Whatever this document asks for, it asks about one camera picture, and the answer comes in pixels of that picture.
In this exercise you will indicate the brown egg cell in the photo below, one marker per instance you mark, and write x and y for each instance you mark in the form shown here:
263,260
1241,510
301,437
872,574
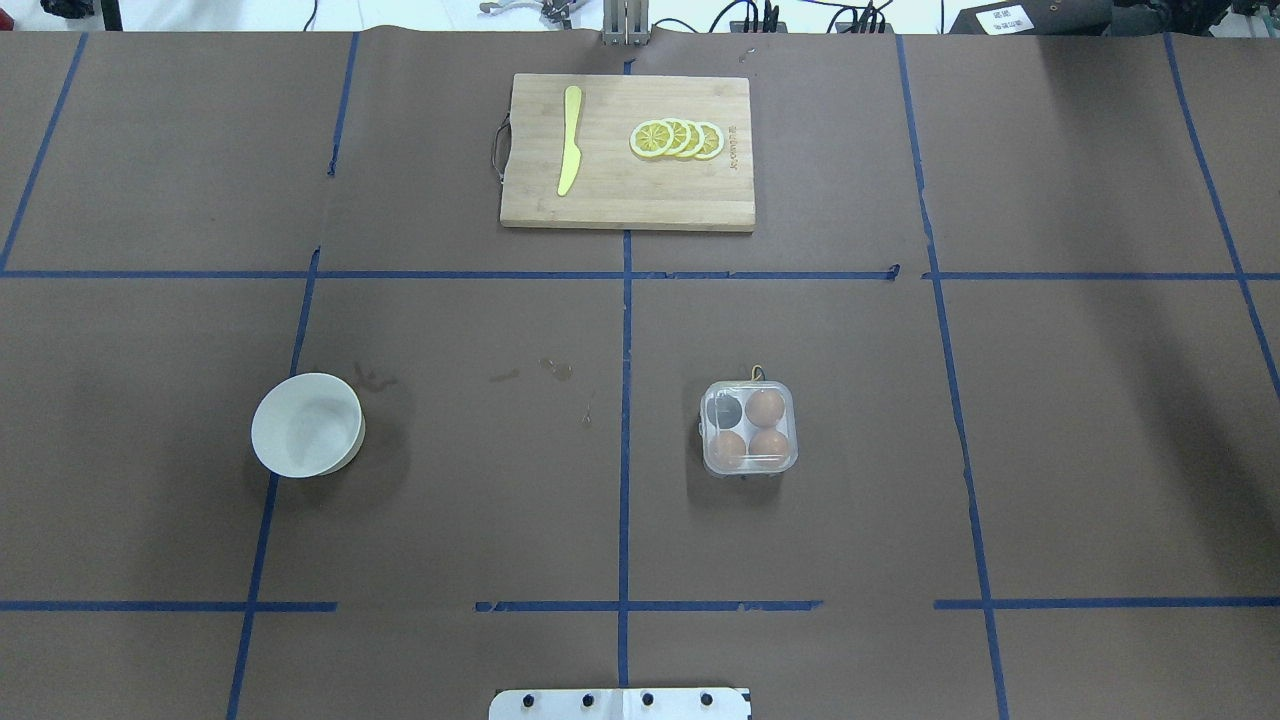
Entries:
765,407
770,447

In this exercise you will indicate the yellow plastic knife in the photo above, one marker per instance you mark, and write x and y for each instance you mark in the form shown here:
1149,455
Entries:
571,154

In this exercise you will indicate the brown egg from bowl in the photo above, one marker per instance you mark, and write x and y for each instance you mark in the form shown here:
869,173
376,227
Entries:
726,451

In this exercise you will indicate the wooden cutting board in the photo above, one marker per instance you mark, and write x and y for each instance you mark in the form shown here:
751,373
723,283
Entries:
616,190

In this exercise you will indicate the white bowl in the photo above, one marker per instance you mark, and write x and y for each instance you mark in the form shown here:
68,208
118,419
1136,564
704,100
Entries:
308,426

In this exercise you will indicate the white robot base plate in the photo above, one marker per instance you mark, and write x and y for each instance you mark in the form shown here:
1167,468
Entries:
623,703

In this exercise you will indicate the clear plastic egg box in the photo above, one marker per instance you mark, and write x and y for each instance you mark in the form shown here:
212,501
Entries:
722,407

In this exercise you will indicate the brown egg near cell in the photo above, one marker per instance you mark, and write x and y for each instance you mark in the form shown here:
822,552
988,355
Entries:
770,447

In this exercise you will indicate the outermost lemon slice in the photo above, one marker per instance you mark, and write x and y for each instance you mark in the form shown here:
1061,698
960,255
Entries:
712,141

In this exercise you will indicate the brown egg far cell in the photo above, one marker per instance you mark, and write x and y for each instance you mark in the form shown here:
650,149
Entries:
765,407

